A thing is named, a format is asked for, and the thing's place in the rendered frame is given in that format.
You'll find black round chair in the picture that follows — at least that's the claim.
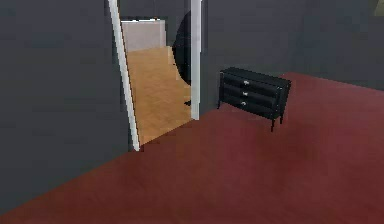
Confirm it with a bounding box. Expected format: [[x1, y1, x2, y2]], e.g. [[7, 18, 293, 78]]
[[172, 11, 193, 107]]

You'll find black chest of drawers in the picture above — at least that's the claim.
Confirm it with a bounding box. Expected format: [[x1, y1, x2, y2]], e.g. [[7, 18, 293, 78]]
[[217, 66, 292, 133]]

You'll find white door frame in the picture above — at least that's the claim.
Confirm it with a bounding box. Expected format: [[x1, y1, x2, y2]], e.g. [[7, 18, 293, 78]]
[[107, 0, 203, 152]]

